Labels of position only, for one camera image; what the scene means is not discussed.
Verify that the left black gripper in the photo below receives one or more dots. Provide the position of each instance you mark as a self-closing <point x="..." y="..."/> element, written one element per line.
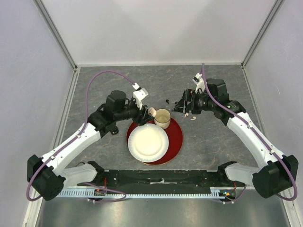
<point x="145" y="117"/>

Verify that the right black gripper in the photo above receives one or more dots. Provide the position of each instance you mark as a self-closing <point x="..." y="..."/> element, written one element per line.
<point x="189" y="95"/>

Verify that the pink earbud charging case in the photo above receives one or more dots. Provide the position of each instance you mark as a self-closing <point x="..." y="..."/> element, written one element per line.
<point x="152" y="111"/>

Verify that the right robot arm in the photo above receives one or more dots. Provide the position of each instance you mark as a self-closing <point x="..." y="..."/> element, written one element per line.
<point x="275" y="172"/>

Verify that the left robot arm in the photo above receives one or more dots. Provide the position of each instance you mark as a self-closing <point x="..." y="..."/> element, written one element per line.
<point x="49" y="174"/>

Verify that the black earbud charging case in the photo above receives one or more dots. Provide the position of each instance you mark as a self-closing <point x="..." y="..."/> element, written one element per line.
<point x="115" y="130"/>

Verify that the white paper plate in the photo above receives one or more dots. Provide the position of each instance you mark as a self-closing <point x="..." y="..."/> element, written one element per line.
<point x="148" y="143"/>

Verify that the red round tray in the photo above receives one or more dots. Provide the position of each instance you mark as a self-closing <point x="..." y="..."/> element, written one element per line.
<point x="175" y="136"/>

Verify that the beige mug black handle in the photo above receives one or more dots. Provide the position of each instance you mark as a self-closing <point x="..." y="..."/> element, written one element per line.
<point x="162" y="118"/>

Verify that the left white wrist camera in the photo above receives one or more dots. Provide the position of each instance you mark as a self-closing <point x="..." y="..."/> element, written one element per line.
<point x="139" y="96"/>

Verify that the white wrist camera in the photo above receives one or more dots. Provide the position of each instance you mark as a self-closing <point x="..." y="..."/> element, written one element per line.
<point x="139" y="96"/>
<point x="199" y="82"/>

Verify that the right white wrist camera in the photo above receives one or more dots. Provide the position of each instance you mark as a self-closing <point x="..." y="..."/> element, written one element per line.
<point x="199" y="82"/>

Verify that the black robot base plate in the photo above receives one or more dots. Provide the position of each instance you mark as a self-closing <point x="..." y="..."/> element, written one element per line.
<point x="203" y="178"/>

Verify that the grey cable duct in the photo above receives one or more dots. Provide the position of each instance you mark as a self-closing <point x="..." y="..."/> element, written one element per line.
<point x="94" y="193"/>

